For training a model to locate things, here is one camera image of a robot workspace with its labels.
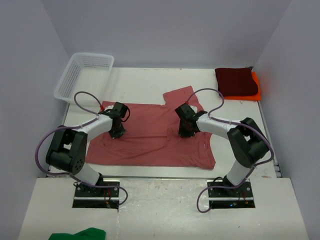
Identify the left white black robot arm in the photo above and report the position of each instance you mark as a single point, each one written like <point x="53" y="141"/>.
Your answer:
<point x="68" y="147"/>

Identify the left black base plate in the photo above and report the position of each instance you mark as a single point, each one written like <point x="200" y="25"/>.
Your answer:
<point x="86" y="197"/>

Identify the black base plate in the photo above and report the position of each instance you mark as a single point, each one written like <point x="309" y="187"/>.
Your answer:
<point x="220" y="198"/>
<point x="86" y="197"/>

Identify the pink t shirt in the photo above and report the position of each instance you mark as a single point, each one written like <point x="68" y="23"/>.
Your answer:
<point x="151" y="138"/>

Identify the green cloth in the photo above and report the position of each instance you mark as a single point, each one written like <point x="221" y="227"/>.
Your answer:
<point x="91" y="233"/>

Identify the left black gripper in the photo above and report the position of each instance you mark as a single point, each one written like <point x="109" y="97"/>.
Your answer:
<point x="118" y="134"/>

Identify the folded dark red shirt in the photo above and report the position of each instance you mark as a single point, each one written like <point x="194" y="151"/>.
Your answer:
<point x="236" y="82"/>

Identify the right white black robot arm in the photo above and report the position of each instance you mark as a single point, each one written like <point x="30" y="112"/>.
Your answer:
<point x="249" y="146"/>

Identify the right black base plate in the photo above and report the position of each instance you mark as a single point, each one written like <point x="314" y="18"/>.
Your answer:
<point x="220" y="198"/>

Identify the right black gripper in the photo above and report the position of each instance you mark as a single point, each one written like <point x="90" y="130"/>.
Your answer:
<point x="183" y="134"/>

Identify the white plastic basket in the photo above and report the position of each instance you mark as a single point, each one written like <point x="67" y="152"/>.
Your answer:
<point x="85" y="71"/>

